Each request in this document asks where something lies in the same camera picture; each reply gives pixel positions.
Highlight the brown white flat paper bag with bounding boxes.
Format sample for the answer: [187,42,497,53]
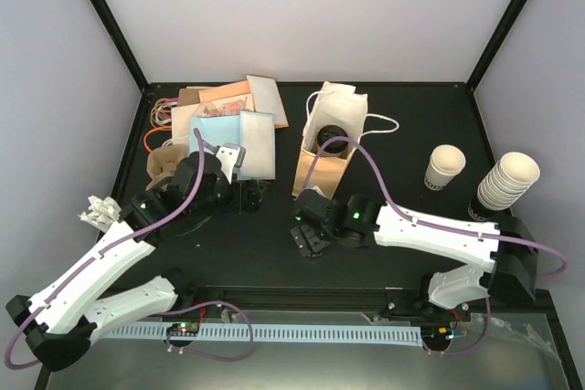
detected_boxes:
[246,75,289,129]

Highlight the light blue cable duct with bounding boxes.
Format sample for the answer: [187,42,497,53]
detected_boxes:
[105,321,422,347]

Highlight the bundle of bag handles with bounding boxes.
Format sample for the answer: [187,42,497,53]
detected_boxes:
[143,98,178,153]

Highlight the short white cup stack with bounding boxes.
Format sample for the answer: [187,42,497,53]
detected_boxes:
[423,144,466,191]

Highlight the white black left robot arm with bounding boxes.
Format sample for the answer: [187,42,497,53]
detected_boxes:
[5,150,268,372]

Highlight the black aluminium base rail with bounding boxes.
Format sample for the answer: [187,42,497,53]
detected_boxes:
[173,284,549,318]

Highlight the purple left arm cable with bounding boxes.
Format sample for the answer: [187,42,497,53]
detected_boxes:
[5,128,256,371]

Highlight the tall white cup stack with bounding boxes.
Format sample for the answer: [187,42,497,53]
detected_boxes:
[468,152,540,221]

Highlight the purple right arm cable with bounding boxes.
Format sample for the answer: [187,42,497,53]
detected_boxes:
[301,137,570,357]

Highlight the black enclosure frame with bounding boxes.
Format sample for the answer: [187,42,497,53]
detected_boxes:
[31,0,585,390]

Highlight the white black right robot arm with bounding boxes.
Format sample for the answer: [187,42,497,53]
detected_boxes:
[292,188,537,320]

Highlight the brown paper takeout bag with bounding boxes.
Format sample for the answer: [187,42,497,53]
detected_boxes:
[292,80,399,202]

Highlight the black plastic cup lid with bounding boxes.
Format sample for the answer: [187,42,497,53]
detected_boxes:
[316,124,348,156]

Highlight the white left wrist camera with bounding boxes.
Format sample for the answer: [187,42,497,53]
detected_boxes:
[215,143,246,184]

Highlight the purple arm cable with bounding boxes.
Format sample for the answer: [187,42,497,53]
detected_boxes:
[5,128,256,371]
[301,137,570,357]

